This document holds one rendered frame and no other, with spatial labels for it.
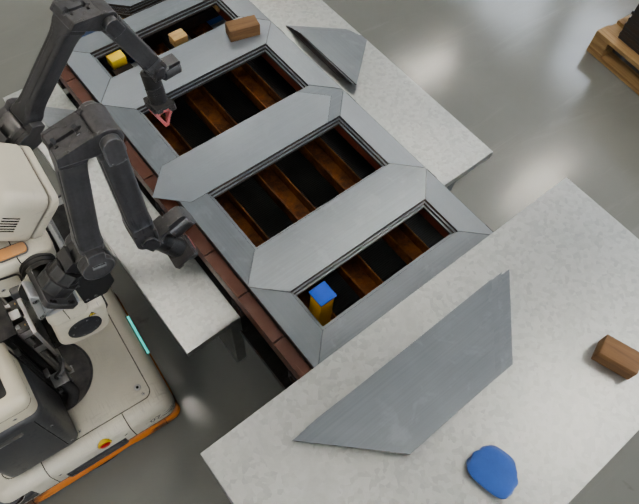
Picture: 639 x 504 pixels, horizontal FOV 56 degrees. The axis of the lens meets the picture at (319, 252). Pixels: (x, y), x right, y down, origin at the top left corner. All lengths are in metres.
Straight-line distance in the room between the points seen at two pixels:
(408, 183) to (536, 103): 1.74
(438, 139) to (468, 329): 0.95
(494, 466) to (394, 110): 1.39
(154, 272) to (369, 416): 0.94
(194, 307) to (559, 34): 2.94
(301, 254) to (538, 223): 0.70
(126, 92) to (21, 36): 1.74
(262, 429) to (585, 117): 2.77
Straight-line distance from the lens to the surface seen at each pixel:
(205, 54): 2.42
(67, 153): 1.18
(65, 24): 1.55
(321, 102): 2.25
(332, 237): 1.91
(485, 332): 1.60
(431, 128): 2.36
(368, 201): 2.00
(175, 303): 2.01
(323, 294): 1.77
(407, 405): 1.49
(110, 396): 2.38
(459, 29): 3.97
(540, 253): 1.79
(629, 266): 1.88
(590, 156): 3.56
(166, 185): 2.04
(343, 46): 2.54
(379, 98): 2.42
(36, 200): 1.49
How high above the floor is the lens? 2.49
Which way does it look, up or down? 61 degrees down
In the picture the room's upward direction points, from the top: 6 degrees clockwise
